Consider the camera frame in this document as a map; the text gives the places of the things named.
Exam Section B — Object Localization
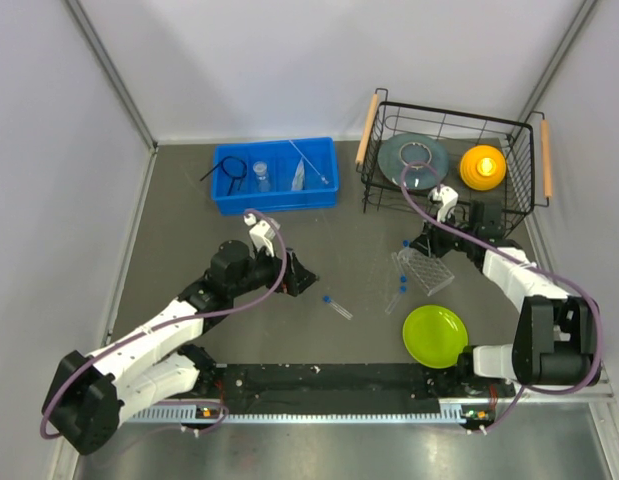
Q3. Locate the grey slotted cable duct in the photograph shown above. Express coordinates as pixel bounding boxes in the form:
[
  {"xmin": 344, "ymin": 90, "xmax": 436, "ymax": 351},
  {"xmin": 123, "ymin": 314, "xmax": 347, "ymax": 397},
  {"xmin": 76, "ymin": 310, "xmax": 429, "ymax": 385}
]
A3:
[{"xmin": 127, "ymin": 400, "xmax": 494, "ymax": 427}]

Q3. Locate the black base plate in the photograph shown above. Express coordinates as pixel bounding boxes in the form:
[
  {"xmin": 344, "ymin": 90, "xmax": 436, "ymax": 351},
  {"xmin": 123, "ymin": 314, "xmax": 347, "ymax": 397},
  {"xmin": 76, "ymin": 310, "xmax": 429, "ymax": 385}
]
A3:
[{"xmin": 208, "ymin": 363, "xmax": 465, "ymax": 415}]

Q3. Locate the black ring stand clamp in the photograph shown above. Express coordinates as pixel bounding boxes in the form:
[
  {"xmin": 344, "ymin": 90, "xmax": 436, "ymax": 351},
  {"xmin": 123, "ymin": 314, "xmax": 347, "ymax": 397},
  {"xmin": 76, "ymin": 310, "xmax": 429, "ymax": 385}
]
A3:
[{"xmin": 199, "ymin": 155, "xmax": 247, "ymax": 196}]

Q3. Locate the lime green plate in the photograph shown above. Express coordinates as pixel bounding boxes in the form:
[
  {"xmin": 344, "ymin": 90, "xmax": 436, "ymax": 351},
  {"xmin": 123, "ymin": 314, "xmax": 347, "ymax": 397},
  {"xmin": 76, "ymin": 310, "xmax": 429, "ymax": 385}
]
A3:
[{"xmin": 402, "ymin": 305, "xmax": 469, "ymax": 369}]

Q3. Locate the blue plastic bin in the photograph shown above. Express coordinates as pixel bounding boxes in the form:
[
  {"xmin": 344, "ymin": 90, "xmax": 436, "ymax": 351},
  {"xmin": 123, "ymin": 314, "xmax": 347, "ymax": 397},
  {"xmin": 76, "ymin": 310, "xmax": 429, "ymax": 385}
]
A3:
[{"xmin": 211, "ymin": 137, "xmax": 339, "ymax": 216}]

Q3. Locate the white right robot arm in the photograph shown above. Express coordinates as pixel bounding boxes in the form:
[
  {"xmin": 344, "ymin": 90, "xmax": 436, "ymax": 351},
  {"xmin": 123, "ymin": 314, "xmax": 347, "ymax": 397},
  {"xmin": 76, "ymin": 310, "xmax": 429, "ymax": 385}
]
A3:
[{"xmin": 410, "ymin": 201, "xmax": 602, "ymax": 396}]

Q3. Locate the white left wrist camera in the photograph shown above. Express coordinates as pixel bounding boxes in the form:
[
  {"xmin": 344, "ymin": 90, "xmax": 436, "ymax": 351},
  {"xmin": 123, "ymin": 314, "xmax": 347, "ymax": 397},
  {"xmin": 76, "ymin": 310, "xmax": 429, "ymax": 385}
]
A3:
[{"xmin": 243, "ymin": 213, "xmax": 280, "ymax": 257}]

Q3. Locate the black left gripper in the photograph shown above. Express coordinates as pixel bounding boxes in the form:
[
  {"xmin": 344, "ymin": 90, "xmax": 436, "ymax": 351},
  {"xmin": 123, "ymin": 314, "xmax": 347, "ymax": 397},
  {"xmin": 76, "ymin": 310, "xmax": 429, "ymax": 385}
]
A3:
[{"xmin": 229, "ymin": 240, "xmax": 319, "ymax": 298}]

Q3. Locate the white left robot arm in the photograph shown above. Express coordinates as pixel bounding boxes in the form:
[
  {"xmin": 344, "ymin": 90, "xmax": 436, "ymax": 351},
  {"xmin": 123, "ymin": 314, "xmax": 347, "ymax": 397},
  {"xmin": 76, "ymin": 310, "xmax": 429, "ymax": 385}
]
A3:
[{"xmin": 42, "ymin": 240, "xmax": 318, "ymax": 456}]

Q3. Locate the small clear glass funnel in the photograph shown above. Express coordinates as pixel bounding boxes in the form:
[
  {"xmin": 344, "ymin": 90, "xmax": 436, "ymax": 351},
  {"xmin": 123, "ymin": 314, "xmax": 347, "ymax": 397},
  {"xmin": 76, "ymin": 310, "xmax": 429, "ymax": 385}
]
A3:
[{"xmin": 288, "ymin": 140, "xmax": 330, "ymax": 185}]

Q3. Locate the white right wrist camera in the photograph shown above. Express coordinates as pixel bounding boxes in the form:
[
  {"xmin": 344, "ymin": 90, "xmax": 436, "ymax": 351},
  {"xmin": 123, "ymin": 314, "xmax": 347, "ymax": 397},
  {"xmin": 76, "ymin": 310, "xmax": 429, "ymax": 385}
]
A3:
[{"xmin": 428, "ymin": 185, "xmax": 459, "ymax": 223}]

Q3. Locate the blue-capped test tube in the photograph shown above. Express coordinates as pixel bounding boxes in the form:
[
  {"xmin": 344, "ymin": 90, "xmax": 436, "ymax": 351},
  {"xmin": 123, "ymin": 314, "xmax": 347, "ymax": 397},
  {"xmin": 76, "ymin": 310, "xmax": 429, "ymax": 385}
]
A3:
[
  {"xmin": 391, "ymin": 252, "xmax": 408, "ymax": 284},
  {"xmin": 323, "ymin": 295, "xmax": 353, "ymax": 320},
  {"xmin": 398, "ymin": 240, "xmax": 412, "ymax": 262},
  {"xmin": 385, "ymin": 285, "xmax": 407, "ymax": 315}
]

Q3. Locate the blue-grey ceramic plate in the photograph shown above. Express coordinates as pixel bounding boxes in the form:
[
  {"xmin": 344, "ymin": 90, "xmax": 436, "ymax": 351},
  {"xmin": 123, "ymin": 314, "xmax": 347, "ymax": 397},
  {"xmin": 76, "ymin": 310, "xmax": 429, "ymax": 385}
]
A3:
[{"xmin": 377, "ymin": 133, "xmax": 450, "ymax": 191}]

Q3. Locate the orange collapsible funnel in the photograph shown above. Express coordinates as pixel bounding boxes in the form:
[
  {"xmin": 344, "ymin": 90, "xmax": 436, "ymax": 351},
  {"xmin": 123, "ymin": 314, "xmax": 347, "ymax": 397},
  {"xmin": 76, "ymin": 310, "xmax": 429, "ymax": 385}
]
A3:
[{"xmin": 459, "ymin": 145, "xmax": 507, "ymax": 191}]

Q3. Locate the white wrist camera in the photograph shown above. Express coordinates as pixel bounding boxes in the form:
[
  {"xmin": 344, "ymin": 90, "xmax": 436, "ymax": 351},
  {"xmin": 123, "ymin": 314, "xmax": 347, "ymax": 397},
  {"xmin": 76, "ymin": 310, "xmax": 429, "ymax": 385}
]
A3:
[
  {"xmin": 243, "ymin": 213, "xmax": 280, "ymax": 257},
  {"xmin": 428, "ymin": 185, "xmax": 459, "ymax": 223}
]

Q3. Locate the clear plastic bag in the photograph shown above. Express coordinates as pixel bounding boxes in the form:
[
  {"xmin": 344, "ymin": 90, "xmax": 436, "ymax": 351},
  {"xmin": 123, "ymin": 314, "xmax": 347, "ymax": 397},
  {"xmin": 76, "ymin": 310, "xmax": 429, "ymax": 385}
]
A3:
[{"xmin": 291, "ymin": 159, "xmax": 305, "ymax": 191}]

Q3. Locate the clear test tube rack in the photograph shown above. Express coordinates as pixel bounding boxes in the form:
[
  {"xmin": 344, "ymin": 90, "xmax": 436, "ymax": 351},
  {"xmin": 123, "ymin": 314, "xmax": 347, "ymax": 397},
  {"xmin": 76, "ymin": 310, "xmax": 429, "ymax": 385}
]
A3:
[{"xmin": 402, "ymin": 248, "xmax": 455, "ymax": 296}]

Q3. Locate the black wire basket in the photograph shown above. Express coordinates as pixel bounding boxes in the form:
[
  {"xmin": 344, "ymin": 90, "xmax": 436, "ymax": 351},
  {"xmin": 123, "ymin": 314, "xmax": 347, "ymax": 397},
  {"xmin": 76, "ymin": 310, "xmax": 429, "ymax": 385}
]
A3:
[{"xmin": 356, "ymin": 88, "xmax": 552, "ymax": 234}]

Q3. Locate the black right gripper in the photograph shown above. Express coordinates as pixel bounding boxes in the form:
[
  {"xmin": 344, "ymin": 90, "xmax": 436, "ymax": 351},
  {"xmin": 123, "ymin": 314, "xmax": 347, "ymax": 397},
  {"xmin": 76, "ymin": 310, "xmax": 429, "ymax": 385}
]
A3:
[{"xmin": 408, "ymin": 208, "xmax": 477, "ymax": 259}]

